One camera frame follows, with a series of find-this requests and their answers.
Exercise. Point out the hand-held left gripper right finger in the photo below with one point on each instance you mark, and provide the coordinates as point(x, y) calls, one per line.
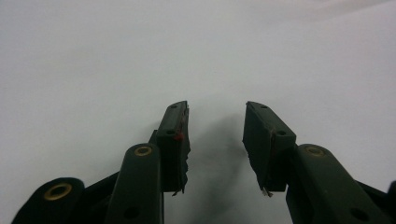
point(271, 146)

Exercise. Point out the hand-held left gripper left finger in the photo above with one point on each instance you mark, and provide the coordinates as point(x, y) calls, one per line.
point(172, 149)

